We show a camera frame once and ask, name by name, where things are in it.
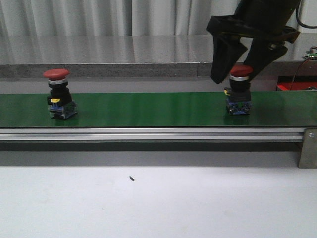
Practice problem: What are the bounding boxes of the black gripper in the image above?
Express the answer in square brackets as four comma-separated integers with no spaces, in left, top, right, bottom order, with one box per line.
[206,0,300,84]

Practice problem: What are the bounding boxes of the red mushroom push button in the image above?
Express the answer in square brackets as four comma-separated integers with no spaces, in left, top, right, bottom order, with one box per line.
[224,65,253,115]
[43,68,78,120]

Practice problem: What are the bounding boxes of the red plastic bin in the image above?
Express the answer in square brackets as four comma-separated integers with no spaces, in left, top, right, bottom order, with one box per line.
[276,76,317,91]

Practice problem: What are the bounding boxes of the green conveyor belt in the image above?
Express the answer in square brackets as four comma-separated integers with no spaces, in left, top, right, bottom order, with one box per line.
[0,91,317,128]

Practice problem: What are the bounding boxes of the small green circuit board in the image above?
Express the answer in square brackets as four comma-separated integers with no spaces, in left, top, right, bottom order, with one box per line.
[303,51,317,60]

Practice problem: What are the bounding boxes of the grey stone counter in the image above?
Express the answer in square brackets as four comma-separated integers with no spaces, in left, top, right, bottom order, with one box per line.
[0,33,317,94]

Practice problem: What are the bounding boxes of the white pleated curtain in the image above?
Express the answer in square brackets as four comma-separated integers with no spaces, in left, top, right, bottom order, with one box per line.
[0,0,305,37]

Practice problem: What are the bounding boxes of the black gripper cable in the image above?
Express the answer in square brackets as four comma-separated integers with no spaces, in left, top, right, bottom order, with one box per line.
[296,0,317,28]

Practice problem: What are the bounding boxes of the steel conveyor support bracket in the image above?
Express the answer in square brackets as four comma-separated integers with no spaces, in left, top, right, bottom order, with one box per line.
[298,128,317,169]

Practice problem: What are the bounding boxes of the aluminium conveyor frame rail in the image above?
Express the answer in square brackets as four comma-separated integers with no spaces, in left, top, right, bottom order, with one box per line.
[0,127,306,141]

